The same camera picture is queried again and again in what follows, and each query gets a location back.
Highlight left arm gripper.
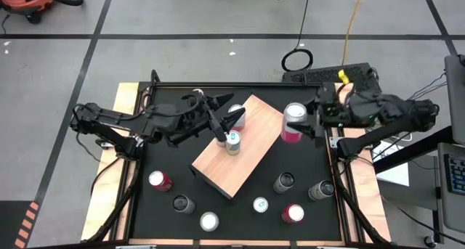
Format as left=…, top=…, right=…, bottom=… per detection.
left=170, top=93, right=247, bottom=143

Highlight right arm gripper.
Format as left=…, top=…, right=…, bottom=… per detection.
left=286, top=82, right=353, bottom=148

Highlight silver can black top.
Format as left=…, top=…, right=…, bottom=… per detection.
left=172, top=194, right=196, bottom=216
left=307, top=179, right=336, bottom=202
left=272, top=171, right=296, bottom=195

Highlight wooden side board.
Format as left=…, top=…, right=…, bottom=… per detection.
left=80, top=82, right=150, bottom=242
left=324, top=82, right=392, bottom=243

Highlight white paper sheet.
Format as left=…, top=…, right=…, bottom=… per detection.
left=373, top=139, right=411, bottom=187

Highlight black desk beam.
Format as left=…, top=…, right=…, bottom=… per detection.
left=373, top=125, right=454, bottom=174

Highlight grey monitor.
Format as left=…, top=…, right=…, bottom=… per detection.
left=444, top=54, right=465, bottom=145

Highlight grey laptop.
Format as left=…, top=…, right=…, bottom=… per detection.
left=437, top=142, right=465, bottom=234

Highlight orange shop vacuum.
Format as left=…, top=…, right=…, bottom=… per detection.
left=0, top=0, right=55, bottom=24

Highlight black mat orange stripes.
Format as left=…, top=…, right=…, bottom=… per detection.
left=0, top=200, right=41, bottom=249

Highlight silver mounting bracket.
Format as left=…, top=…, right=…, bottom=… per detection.
left=328, top=135, right=344, bottom=150
left=96, top=136, right=114, bottom=150

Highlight black table frame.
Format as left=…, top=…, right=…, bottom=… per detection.
left=81, top=69, right=392, bottom=249

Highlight black coiled floor cable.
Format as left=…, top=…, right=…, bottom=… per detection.
left=281, top=0, right=315, bottom=73

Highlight yellow cable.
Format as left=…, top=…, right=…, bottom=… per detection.
left=341, top=0, right=366, bottom=67

